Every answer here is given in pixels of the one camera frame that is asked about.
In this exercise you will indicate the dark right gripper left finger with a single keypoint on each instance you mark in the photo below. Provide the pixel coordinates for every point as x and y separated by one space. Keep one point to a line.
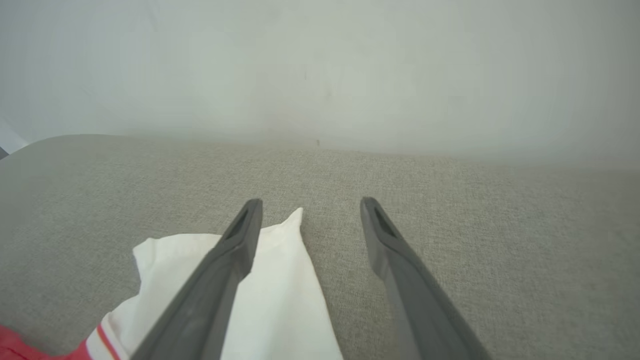
210 300

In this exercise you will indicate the red and white basketball jersey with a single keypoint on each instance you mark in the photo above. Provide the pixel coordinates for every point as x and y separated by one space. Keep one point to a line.
280 300

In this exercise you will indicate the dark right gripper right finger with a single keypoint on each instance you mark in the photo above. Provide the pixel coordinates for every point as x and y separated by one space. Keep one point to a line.
420 310

